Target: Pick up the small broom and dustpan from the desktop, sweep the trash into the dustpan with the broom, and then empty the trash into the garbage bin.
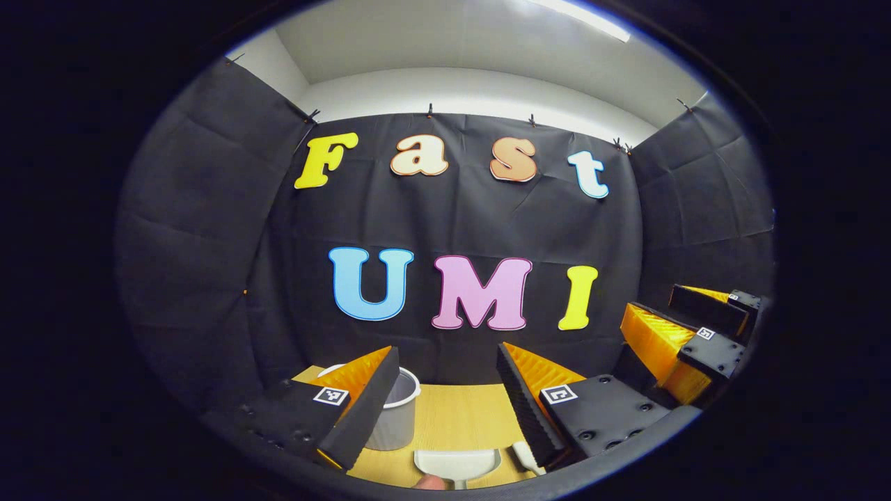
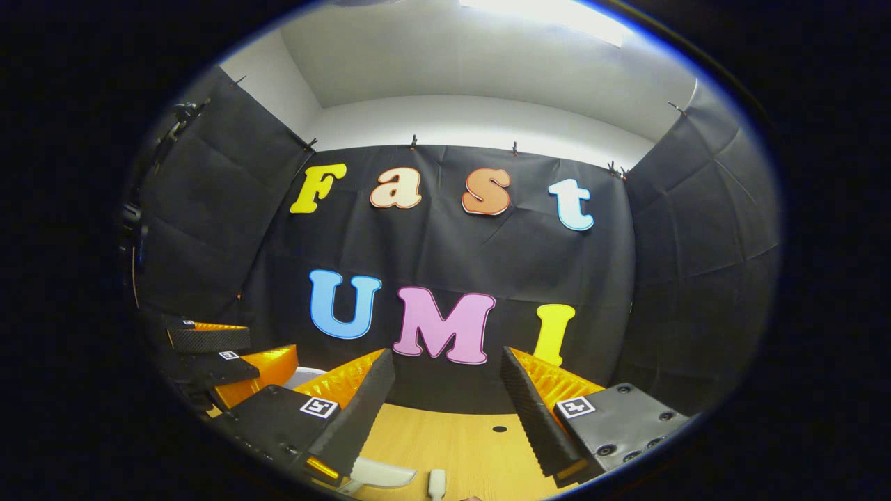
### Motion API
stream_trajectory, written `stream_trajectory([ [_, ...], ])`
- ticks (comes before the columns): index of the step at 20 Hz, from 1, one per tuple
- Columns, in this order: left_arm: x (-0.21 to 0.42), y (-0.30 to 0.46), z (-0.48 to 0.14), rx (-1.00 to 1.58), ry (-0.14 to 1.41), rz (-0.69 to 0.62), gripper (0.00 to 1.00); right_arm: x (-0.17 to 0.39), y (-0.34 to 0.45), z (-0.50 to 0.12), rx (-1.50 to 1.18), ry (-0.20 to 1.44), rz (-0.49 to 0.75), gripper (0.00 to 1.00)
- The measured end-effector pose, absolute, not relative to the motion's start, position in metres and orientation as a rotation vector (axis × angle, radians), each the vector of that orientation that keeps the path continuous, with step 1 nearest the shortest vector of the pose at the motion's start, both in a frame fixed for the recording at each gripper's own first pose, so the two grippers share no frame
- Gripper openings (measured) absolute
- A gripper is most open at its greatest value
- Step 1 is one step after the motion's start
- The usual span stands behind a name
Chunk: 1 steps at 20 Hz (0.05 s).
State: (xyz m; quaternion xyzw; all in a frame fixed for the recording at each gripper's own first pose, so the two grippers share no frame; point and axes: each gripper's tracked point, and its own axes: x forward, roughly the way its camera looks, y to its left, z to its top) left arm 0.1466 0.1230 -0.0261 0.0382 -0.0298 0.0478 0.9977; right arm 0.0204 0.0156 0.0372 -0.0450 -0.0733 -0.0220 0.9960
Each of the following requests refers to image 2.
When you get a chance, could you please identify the row of black cloth clips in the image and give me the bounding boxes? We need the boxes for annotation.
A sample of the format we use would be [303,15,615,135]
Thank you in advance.
[230,75,686,179]

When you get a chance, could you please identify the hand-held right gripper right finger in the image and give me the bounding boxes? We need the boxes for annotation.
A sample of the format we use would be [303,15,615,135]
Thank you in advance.
[500,346,690,482]

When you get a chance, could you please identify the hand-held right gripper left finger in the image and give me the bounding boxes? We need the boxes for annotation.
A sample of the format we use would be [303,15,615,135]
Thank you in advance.
[209,348,396,486]

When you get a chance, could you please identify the white garbage bin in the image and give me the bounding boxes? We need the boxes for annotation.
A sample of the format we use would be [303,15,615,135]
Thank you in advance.
[282,367,328,390]

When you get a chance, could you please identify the black backdrop cloth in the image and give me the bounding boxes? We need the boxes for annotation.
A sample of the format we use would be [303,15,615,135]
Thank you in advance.
[129,66,780,418]

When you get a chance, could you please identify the wooden desktop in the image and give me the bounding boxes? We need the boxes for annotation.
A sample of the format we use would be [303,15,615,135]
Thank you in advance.
[209,390,580,501]

